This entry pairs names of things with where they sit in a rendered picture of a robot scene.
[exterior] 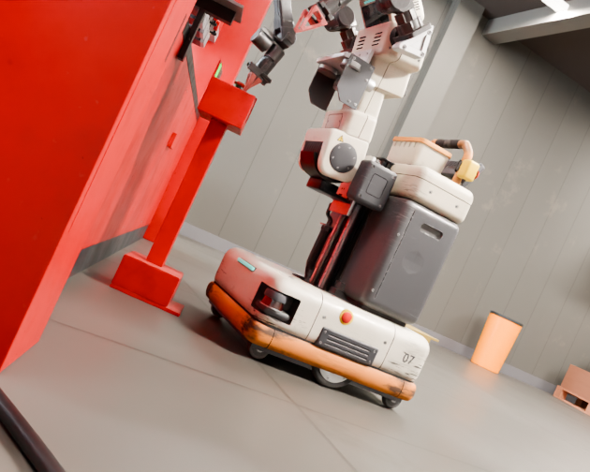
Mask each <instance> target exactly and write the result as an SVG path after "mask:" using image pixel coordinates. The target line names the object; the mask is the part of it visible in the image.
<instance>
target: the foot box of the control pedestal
mask: <svg viewBox="0 0 590 472"><path fill-rule="evenodd" d="M146 259H147V257H146V256H144V255H143V254H141V253H138V252H136V251H132V252H130V253H127V254H124V256H123V258H122V261H121V263H120V265H119V267H118V269H117V271H116V274H115V276H114V277H113V279H112V281H111V284H110V287H111V288H114V289H117V290H119V291H121V292H123V293H125V294H127V295H129V296H132V297H134V298H136V299H138V300H141V301H143V302H146V303H149V304H150V305H152V306H155V307H157V308H159V309H161V310H164V311H166V312H168V313H170V314H173V315H175V316H176V317H178V316H179V315H180V314H181V313H182V311H183V309H184V305H182V304H180V303H178V302H175V301H173V300H172V299H173V296H174V294H175V292H176V290H177V288H178V286H179V285H180V282H181V280H182V278H183V276H184V273H182V272H180V271H178V270H176V269H173V268H171V267H170V266H168V265H165V264H164V266H163V267H159V266H157V265H155V264H153V263H151V262H149V261H147V260H146Z"/></svg>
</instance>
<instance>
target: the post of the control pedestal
mask: <svg viewBox="0 0 590 472"><path fill-rule="evenodd" d="M227 128H228V126H227V125H225V124H223V123H221V122H219V121H217V120H215V119H213V118H212V119H211V121H210V123H209V124H208V126H207V129H206V131H205V133H204V135H203V137H202V139H201V142H200V144H199V147H198V149H197V151H196V152H195V155H194V157H193V159H192V161H191V163H190V165H189V168H188V170H187V172H186V174H185V176H184V179H183V181H182V183H181V185H180V187H179V189H178V191H177V194H176V196H175V198H174V200H173V202H172V204H171V206H170V209H169V211H168V213H167V215H166V218H165V220H164V222H163V224H162V226H161V228H160V231H159V232H158V234H157V236H156V238H155V241H154V244H153V246H152V248H151V250H150V252H149V254H148V257H147V259H146V260H147V261H149V262H151V263H153V264H155V265H157V266H159V267H163V266H164V264H165V262H166V260H167V258H168V255H169V253H170V250H171V248H172V247H173V244H174V242H175V240H176V238H177V236H178V234H179V232H180V229H181V227H182V225H183V223H184V221H185V218H186V216H187V214H188V212H189V210H190V208H191V205H192V203H193V201H194V199H195V197H196V195H197V194H198V191H199V188H200V186H201V184H202V182H203V179H204V177H205V175H206V173H207V171H208V169H209V167H210V165H211V163H212V161H213V159H214V155H215V153H216V151H217V149H218V147H219V145H220V143H221V140H222V139H223V137H224V135H225V133H226V131H227Z"/></svg>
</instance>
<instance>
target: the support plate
mask: <svg viewBox="0 0 590 472"><path fill-rule="evenodd" d="M214 1H215V2H217V3H219V4H221V5H222V6H224V7H227V8H229V9H231V10H233V11H235V12H236V15H235V18H234V21H235V22H238V23H241V21H242V16H243V7H244V6H243V5H241V4H240V3H238V2H236V1H234V0H214Z"/></svg>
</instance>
